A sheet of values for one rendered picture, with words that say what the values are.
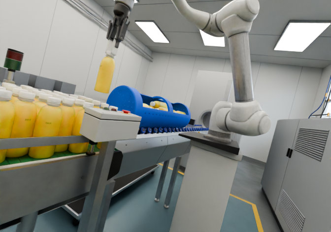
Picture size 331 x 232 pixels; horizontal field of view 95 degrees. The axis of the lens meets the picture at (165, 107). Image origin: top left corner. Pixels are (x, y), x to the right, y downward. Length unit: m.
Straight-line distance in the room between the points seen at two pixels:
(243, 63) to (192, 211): 0.96
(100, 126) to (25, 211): 0.34
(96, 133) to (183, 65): 6.21
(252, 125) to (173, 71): 5.91
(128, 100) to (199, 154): 0.58
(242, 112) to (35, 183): 0.94
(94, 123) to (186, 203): 0.85
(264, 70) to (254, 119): 5.40
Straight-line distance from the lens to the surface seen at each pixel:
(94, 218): 0.80
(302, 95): 6.35
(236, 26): 0.97
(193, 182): 1.13
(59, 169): 0.68
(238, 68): 0.96
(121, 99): 1.01
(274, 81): 6.25
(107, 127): 0.56
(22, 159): 0.68
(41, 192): 0.70
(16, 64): 1.12
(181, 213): 1.24
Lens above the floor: 1.18
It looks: 1 degrees down
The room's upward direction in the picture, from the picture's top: 14 degrees clockwise
